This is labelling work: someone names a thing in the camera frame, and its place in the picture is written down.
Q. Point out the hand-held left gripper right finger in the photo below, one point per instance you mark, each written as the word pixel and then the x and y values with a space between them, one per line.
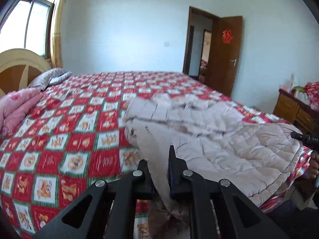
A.
pixel 178 179

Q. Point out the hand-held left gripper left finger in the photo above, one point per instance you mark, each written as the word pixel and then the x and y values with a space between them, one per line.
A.
pixel 144 179

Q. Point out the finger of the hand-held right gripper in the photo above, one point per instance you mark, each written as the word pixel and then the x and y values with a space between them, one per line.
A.
pixel 299 136

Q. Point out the pale pink quilted jacket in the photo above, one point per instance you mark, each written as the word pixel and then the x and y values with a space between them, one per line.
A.
pixel 224 142

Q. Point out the person's right hand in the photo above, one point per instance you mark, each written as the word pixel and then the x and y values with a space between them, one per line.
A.
pixel 315 165

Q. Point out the wooden cabinet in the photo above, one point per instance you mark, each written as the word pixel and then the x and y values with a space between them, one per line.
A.
pixel 289 107

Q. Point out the red printed cloth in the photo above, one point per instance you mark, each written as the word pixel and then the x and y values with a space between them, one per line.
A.
pixel 313 94

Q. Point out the white plastic bag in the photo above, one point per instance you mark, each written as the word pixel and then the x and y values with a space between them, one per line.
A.
pixel 290 83

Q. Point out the person's dark clothing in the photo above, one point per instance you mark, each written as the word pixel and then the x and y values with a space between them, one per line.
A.
pixel 286 205

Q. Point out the red printed bedspread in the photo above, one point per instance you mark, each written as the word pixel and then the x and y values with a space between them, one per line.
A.
pixel 74 134

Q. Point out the brown wooden door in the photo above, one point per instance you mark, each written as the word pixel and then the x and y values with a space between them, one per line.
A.
pixel 224 67

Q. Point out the red paper door decoration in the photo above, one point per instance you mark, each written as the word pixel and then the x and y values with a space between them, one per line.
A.
pixel 227 36

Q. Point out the grey pillow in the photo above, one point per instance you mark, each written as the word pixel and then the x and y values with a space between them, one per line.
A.
pixel 62 77

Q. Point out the striped pillow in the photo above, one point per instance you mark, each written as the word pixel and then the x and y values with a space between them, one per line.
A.
pixel 42 78

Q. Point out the folded pink quilt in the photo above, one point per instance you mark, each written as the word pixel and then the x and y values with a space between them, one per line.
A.
pixel 17 107

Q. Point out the wooden bed headboard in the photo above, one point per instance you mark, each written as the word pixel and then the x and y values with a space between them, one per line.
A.
pixel 15 74

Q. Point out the narrow yellow curtain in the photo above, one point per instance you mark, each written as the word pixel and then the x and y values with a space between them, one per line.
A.
pixel 58 29

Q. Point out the window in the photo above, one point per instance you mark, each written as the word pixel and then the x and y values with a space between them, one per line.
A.
pixel 37 25

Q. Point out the brown door frame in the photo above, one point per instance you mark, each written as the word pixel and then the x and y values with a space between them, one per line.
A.
pixel 186 42

